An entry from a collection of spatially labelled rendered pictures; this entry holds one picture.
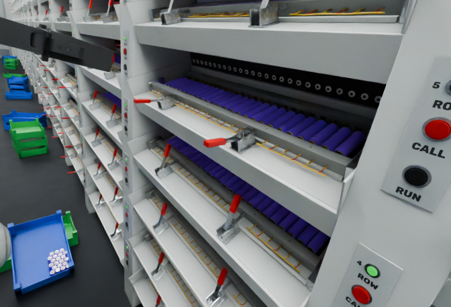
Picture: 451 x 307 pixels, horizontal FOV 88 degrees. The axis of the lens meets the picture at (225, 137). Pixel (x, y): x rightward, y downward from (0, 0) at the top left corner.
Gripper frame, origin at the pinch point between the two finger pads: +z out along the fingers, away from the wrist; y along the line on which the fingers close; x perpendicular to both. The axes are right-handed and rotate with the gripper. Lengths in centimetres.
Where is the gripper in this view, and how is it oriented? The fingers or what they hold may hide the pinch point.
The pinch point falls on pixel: (80, 52)
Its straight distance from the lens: 37.7
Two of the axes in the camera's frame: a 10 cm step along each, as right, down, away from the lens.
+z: 7.0, 0.7, 7.1
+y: 6.5, 3.4, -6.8
